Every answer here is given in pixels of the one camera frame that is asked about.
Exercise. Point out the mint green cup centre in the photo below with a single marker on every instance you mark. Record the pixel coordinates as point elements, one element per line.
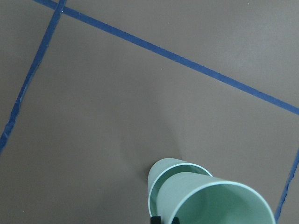
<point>161,171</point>

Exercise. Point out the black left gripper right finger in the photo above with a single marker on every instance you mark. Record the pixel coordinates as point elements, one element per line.
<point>175,220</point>

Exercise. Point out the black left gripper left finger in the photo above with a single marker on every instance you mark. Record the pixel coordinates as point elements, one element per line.
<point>155,220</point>

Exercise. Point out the mint green cup carried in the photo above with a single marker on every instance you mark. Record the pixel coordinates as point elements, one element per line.
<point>201,199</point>

